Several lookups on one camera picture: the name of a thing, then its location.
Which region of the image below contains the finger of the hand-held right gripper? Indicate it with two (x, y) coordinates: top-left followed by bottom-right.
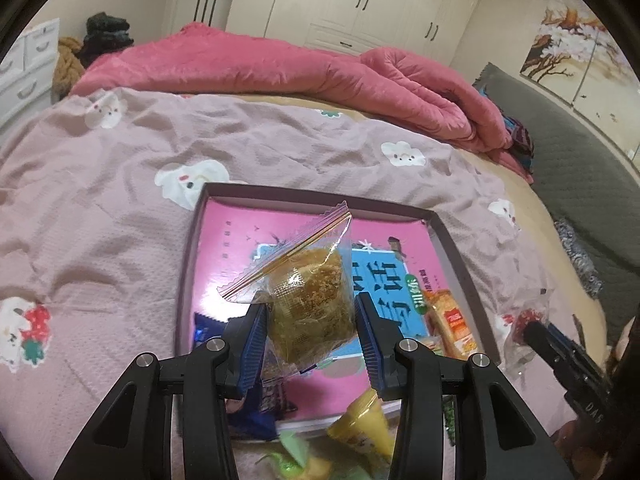
(545, 324), (610, 378)
(522, 321), (608, 406)

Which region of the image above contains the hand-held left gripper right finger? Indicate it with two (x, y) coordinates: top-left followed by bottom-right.
(354, 291), (576, 480)

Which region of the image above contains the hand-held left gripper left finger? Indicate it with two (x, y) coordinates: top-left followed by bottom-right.
(52, 302), (268, 480)

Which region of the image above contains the clear candy packet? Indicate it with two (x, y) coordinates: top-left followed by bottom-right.
(502, 292), (551, 376)

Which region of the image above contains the blue cookie packet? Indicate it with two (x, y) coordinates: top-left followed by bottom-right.
(192, 312), (281, 441)

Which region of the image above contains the clear floss cake packet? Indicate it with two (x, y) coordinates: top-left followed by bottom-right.
(217, 201), (368, 376)

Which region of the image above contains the yellow snack packet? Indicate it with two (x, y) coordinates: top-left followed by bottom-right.
(327, 389), (396, 461)

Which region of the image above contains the orange snack packet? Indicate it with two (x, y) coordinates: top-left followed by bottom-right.
(427, 290), (488, 361)

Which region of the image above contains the green clear snack packet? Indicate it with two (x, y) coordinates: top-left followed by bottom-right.
(255, 432), (351, 480)

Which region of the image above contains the dark shallow cardboard box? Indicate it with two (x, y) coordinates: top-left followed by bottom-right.
(172, 182), (501, 441)

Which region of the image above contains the person's right hand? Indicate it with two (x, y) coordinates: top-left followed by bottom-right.
(606, 317), (639, 377)

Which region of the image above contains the patterned pillow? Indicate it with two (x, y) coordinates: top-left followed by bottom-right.
(552, 217), (606, 301)

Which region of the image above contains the pink book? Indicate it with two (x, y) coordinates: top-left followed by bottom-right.
(192, 197), (468, 423)

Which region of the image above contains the tan bed sheet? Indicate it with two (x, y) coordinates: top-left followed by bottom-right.
(450, 150), (621, 346)

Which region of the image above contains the grey padded headboard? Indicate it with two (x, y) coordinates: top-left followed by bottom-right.
(472, 62), (640, 346)

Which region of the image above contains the colourful clothes pile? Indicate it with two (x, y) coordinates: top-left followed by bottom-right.
(475, 85), (536, 186)

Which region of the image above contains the pink quilt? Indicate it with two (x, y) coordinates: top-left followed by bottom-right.
(67, 22), (536, 183)

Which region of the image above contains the brown knit blanket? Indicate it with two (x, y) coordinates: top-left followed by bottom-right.
(52, 35), (86, 101)

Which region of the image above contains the dark clothes pile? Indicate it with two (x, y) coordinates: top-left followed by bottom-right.
(80, 11), (136, 68)

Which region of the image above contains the white wardrobe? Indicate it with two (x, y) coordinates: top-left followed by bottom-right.
(227, 0), (488, 61)

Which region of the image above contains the white drawer cabinet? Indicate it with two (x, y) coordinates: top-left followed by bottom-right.
(0, 17), (61, 131)

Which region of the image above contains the tree wall painting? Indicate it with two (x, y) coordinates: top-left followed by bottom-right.
(520, 0), (640, 181)

